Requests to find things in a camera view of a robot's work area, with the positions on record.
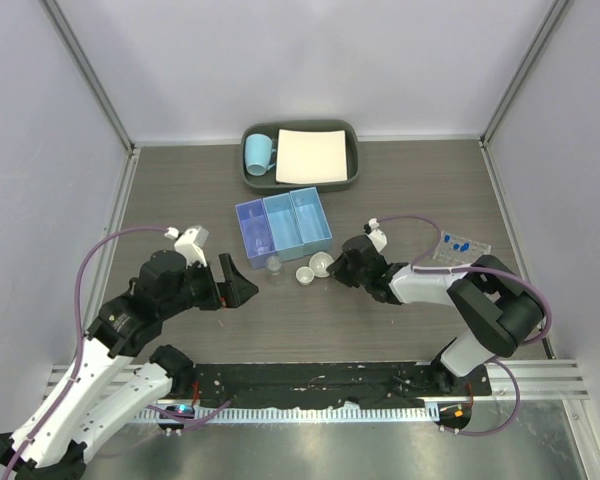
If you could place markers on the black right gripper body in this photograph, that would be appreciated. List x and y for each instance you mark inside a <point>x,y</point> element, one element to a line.
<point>345,273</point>

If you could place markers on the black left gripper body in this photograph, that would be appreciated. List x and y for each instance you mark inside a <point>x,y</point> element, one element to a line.
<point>200,290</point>

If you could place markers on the large white porcelain dish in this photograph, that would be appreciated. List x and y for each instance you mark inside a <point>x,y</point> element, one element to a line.
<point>319,264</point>

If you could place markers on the small white porcelain crucible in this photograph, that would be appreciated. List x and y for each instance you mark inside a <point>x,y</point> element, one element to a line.
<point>304,275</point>

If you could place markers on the clear glass funnel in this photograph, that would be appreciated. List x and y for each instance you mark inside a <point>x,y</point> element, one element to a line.
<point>255,222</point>

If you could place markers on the blue three-compartment organizer box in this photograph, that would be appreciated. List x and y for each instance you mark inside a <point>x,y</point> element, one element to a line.
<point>297,223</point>

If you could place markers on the clear acrylic test tube rack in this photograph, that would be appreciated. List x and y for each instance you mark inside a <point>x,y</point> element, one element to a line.
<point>445,254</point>

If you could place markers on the clear glass beaker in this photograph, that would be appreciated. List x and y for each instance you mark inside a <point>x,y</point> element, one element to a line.
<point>259,242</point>

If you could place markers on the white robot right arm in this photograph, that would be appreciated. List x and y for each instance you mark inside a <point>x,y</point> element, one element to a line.
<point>500,309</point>

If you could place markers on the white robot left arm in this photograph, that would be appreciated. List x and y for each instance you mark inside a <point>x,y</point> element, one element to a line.
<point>75,420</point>

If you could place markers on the clear glass jar with lid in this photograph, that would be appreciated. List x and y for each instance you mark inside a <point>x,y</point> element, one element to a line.
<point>275,270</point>

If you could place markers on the dark green plastic tray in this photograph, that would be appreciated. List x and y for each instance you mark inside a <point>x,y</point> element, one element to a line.
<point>267,184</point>

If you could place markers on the white square plate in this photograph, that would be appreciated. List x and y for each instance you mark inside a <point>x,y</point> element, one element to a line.
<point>304,158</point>

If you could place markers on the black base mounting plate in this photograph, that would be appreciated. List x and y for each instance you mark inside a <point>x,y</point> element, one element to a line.
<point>318,386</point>

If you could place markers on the light blue mug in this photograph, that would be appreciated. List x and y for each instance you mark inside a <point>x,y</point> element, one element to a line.
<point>259,154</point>

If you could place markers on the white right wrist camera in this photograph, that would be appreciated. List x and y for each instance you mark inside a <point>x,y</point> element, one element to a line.
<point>375,234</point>

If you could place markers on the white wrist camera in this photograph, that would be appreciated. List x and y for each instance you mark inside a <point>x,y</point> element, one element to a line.
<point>375,234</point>
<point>189,243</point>

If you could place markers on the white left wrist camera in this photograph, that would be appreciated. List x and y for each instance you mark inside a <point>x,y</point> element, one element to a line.
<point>189,243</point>

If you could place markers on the white slotted cable duct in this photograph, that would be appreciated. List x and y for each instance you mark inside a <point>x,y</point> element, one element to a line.
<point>349,413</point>

